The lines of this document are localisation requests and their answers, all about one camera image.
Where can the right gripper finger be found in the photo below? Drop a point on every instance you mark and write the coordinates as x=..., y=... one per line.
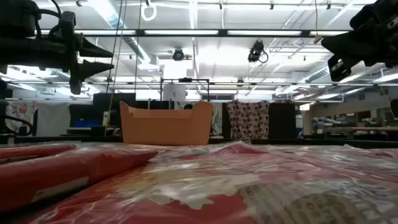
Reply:
x=342, y=49
x=342, y=40

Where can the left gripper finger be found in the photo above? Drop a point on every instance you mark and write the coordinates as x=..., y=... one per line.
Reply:
x=90, y=68
x=93, y=51

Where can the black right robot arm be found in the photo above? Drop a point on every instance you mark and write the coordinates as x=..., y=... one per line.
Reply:
x=392, y=37

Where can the black monitor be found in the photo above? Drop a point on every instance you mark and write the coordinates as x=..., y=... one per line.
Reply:
x=99, y=104

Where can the black overhead crossbar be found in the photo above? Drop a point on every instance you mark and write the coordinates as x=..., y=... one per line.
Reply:
x=140, y=32

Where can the blue box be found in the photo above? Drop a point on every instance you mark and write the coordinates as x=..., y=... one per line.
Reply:
x=86, y=124

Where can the colourful printed cloth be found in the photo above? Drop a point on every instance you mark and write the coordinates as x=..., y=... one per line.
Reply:
x=18, y=112

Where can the wooden background table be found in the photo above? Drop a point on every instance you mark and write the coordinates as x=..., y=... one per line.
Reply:
x=357, y=128

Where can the black ceiling spotlight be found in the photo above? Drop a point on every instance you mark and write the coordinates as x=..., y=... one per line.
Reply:
x=178, y=55

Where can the black panel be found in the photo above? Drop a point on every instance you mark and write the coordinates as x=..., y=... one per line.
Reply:
x=282, y=121

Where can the orange plastic basket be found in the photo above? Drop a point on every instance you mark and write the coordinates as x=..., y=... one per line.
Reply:
x=164, y=130

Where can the white red-patterned cloth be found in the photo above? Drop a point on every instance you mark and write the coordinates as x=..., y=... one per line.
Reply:
x=248, y=119

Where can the silver ventilation duct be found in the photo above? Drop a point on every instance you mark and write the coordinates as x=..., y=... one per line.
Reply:
x=109, y=15

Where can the black ceiling camera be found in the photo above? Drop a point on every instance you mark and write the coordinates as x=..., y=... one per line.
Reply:
x=255, y=51

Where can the black aluminium table frame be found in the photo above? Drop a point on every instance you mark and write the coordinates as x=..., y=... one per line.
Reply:
x=295, y=141

